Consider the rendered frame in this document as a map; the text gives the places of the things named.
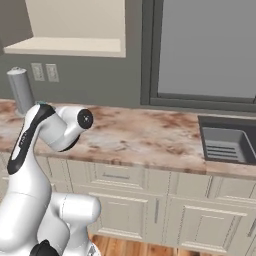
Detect grey cabinet door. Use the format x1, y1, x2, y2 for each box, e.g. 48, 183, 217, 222
0, 0, 35, 55

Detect narrow beige drawer front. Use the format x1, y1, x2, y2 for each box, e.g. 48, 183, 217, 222
46, 156, 72, 185

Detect beige cupboard door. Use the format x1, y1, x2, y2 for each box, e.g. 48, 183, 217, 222
164, 195, 256, 256
87, 191, 165, 244

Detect dark grey sink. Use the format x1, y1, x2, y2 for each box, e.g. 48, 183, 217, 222
197, 114, 256, 166

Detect beige panel under sink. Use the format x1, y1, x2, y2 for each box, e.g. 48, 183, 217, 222
173, 172, 256, 202

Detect grey framed window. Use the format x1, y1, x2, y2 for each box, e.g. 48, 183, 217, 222
140, 0, 256, 113

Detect grey paper towel roll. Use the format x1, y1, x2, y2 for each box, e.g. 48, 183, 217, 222
6, 66, 36, 116

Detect grey drawer handle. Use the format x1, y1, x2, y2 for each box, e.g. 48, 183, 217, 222
102, 172, 131, 180

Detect grey cupboard door handle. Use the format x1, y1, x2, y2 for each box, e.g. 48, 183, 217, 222
247, 218, 256, 238
153, 197, 160, 225

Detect beige wall outlet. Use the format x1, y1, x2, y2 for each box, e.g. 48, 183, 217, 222
30, 62, 46, 82
45, 63, 60, 83

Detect open beige wall cabinet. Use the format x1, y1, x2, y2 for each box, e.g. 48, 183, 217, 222
3, 0, 127, 59

